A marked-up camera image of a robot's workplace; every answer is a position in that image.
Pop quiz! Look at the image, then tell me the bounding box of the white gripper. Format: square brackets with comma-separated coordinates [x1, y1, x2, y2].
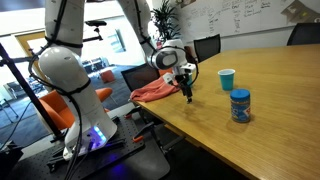
[162, 63, 196, 98]

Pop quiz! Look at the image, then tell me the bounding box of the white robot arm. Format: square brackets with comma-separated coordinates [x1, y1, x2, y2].
[39, 0, 196, 160]

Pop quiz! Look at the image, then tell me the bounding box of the near blue plastic cup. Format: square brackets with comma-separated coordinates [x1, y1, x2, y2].
[187, 73, 193, 88]

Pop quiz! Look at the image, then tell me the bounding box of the blue plastic cup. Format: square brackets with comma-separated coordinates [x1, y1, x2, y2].
[187, 73, 193, 88]
[218, 69, 235, 91]

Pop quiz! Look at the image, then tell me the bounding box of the far blue plastic cup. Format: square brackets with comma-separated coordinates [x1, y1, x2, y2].
[218, 69, 235, 91]

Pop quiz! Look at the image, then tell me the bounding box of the orange cloth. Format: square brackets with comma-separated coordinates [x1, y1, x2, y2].
[130, 77, 179, 102]

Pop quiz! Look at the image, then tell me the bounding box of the black office chair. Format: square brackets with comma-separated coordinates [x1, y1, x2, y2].
[287, 23, 320, 46]
[193, 34, 221, 62]

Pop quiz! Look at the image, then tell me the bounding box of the black chair near cloth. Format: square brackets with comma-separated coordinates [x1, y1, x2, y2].
[121, 64, 160, 91]

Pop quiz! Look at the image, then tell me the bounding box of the blue lidded jar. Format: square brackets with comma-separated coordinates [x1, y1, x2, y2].
[230, 89, 250, 123]

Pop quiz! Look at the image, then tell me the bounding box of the potted green plant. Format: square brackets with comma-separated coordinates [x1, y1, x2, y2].
[151, 0, 181, 42]

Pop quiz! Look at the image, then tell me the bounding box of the orange clamp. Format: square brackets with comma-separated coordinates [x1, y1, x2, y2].
[124, 114, 132, 119]
[132, 136, 144, 143]

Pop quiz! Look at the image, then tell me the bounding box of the orange armchair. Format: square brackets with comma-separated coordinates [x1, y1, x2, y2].
[37, 88, 113, 133]

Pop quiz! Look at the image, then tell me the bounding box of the black tripod stand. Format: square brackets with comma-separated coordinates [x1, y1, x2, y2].
[0, 43, 68, 143]

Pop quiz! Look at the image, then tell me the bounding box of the black mounting base plate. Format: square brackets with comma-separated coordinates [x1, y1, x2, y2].
[6, 117, 170, 180]

